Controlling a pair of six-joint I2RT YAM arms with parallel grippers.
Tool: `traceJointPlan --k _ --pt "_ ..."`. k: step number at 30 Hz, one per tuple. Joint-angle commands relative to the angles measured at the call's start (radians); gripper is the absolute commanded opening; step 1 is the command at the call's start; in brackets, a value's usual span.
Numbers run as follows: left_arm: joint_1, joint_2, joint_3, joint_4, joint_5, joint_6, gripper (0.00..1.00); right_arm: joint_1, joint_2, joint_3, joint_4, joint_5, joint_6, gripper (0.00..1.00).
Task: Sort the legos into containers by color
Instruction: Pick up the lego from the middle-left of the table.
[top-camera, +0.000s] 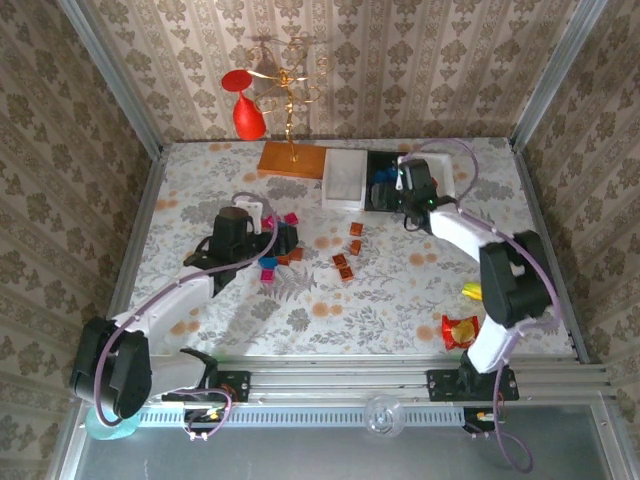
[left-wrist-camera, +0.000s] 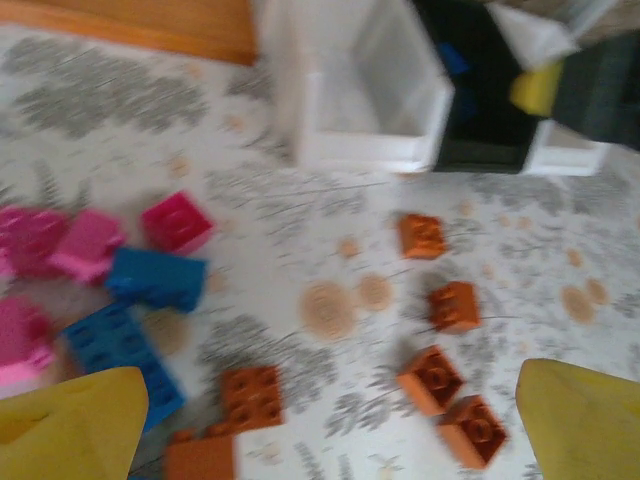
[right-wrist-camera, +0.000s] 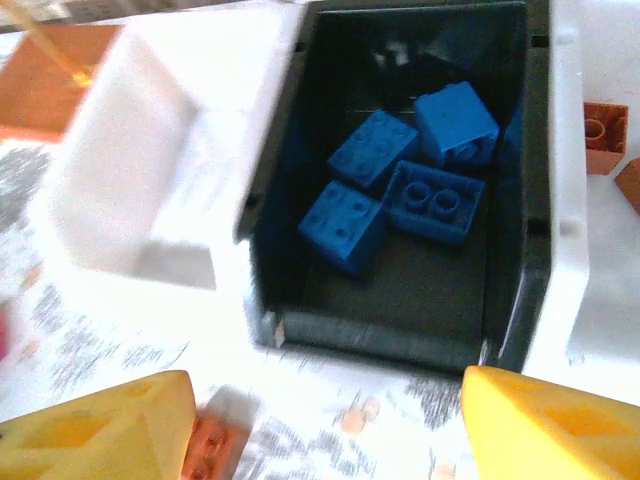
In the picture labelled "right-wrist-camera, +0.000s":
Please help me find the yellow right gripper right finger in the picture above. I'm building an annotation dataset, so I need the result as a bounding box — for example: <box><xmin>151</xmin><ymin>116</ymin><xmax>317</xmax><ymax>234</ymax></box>
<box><xmin>459</xmin><ymin>364</ymin><xmax>640</xmax><ymax>480</ymax></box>

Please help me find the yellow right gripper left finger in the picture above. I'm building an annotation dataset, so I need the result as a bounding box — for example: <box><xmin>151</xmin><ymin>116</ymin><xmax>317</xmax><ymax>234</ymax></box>
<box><xmin>0</xmin><ymin>369</ymin><xmax>197</xmax><ymax>480</ymax></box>

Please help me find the pink lego brick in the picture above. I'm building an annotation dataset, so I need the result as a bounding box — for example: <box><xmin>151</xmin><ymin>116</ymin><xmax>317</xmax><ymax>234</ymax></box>
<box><xmin>0</xmin><ymin>299</ymin><xmax>14</xmax><ymax>361</ymax></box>

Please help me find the brown lego brick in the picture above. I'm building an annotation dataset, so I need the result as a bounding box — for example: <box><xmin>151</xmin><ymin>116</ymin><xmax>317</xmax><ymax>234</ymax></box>
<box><xmin>614</xmin><ymin>157</ymin><xmax>640</xmax><ymax>216</ymax></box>
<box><xmin>582</xmin><ymin>102</ymin><xmax>630</xmax><ymax>176</ymax></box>
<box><xmin>182</xmin><ymin>414</ymin><xmax>251</xmax><ymax>480</ymax></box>

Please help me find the black plastic bin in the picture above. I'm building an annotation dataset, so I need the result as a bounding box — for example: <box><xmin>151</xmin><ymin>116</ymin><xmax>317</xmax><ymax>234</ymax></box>
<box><xmin>234</xmin><ymin>0</ymin><xmax>556</xmax><ymax>376</ymax></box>

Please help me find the white plastic bin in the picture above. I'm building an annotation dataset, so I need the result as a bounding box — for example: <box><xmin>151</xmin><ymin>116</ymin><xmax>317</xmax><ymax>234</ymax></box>
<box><xmin>519</xmin><ymin>0</ymin><xmax>640</xmax><ymax>371</ymax></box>
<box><xmin>29</xmin><ymin>0</ymin><xmax>306</xmax><ymax>291</ymax></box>

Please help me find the blue lego brick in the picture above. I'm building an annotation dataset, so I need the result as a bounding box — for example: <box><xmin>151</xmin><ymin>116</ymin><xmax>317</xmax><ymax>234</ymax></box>
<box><xmin>327</xmin><ymin>109</ymin><xmax>420</xmax><ymax>191</ymax></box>
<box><xmin>413</xmin><ymin>81</ymin><xmax>501</xmax><ymax>166</ymax></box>
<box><xmin>383</xmin><ymin>159</ymin><xmax>487</xmax><ymax>246</ymax></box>
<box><xmin>297</xmin><ymin>179</ymin><xmax>387</xmax><ymax>279</ymax></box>

